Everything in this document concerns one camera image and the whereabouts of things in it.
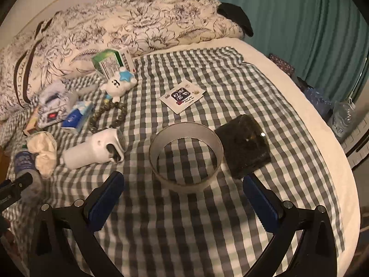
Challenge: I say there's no plastic bottle blue label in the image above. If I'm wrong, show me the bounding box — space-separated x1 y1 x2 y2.
14 148 42 204

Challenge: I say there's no cream cloth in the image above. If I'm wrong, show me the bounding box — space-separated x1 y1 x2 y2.
27 131 57 179

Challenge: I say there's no white tape roll ring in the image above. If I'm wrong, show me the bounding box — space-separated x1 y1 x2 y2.
148 121 225 193

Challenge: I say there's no red beige medicine box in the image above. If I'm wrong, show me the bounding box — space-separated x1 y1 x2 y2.
23 106 40 136

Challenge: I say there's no blue white tissue pack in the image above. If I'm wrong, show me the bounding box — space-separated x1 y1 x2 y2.
61 101 94 134

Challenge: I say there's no floral tissue pack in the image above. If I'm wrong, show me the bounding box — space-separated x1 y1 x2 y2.
37 80 77 129

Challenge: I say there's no white cylindrical handheld device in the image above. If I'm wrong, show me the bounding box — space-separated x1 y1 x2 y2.
62 128 127 170

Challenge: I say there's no clear water bottle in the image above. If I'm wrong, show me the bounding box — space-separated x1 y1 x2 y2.
329 98 356 143

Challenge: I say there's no floral folded duvet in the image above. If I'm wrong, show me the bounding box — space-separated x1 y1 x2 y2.
1 0 244 120

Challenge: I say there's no green white carton box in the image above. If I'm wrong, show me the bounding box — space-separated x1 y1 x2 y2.
91 47 136 79

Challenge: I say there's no grey white checkered cloth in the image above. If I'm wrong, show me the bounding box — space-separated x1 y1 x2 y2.
0 46 346 277

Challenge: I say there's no white sticker card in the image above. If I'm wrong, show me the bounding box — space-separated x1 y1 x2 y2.
160 80 206 114

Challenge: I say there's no teal curtain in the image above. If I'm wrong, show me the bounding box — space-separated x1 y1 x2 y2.
220 0 368 101

